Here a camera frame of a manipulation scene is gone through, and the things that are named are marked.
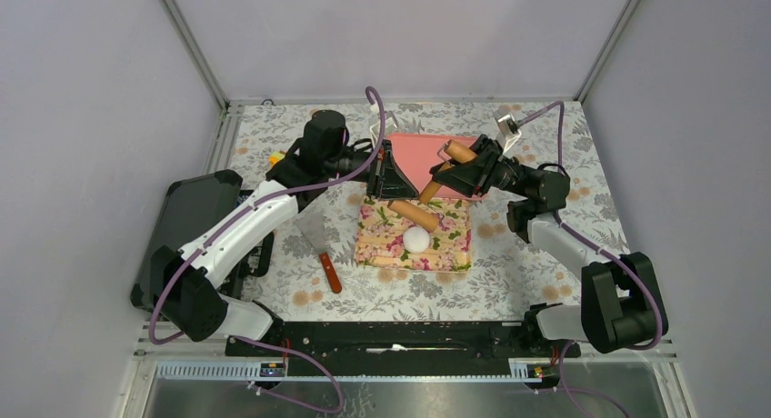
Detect metal scraper red handle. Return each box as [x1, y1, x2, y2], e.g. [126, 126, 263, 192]
[295, 211, 343, 294]

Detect orange green toy block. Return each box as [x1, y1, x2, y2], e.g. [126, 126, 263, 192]
[268, 151, 285, 167]

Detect pink plastic tray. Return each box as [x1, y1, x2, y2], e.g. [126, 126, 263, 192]
[386, 133, 476, 200]

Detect wooden double-ended roller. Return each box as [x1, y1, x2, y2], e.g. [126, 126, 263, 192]
[387, 156, 450, 233]

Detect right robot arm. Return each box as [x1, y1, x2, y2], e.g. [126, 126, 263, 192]
[430, 135, 668, 356]

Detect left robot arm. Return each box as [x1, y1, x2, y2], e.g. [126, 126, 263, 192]
[151, 110, 417, 355]

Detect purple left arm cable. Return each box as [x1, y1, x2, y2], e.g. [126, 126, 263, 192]
[147, 86, 388, 414]

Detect floral cutting board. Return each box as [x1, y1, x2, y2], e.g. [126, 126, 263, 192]
[354, 198, 472, 273]

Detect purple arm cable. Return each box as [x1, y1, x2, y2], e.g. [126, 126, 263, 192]
[515, 100, 665, 418]
[147, 86, 388, 414]

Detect black case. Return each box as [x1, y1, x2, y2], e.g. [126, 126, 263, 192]
[129, 169, 251, 313]

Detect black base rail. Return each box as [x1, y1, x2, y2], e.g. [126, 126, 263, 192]
[225, 321, 564, 378]

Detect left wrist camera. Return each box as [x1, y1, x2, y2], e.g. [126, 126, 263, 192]
[367, 104, 400, 152]

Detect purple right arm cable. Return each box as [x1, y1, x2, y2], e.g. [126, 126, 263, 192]
[515, 100, 665, 418]

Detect white dough ball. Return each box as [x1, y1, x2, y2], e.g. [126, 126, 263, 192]
[403, 226, 431, 254]

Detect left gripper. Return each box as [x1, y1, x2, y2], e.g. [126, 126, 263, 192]
[325, 138, 419, 200]

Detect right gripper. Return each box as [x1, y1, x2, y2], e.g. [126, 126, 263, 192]
[429, 135, 534, 199]

